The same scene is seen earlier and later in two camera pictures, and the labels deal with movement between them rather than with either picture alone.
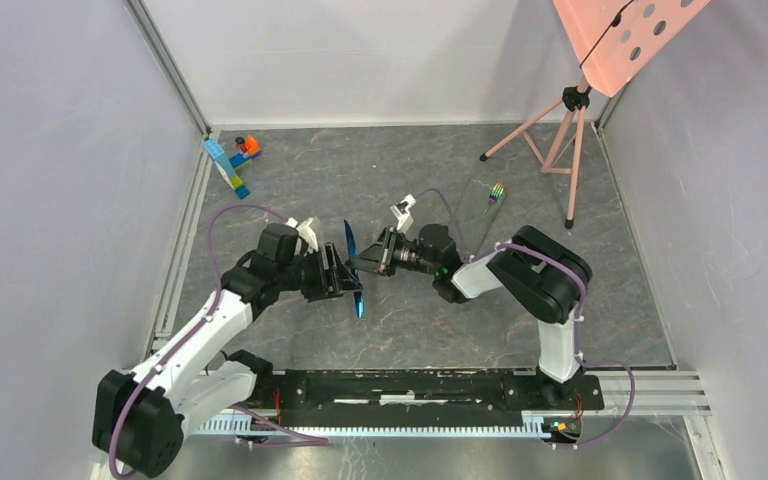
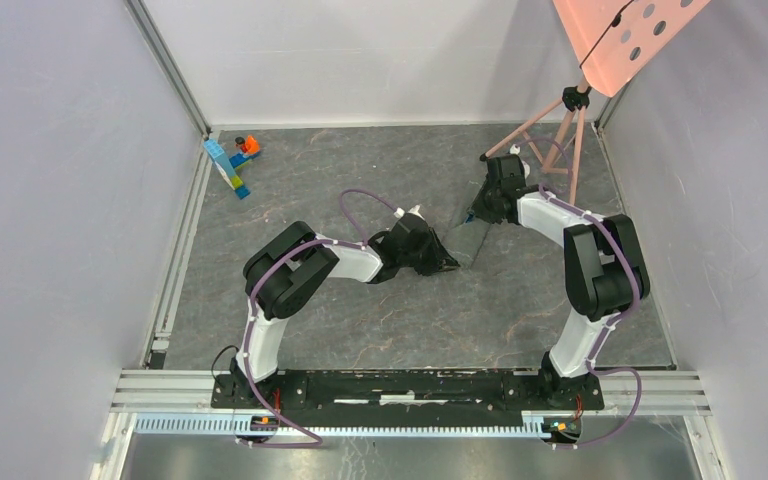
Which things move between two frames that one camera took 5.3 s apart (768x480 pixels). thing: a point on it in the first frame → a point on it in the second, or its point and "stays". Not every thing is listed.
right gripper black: x=379 y=256 → x=477 y=207
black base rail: x=396 y=395 stays
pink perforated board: x=615 y=40 stays
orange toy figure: x=249 y=145 stays
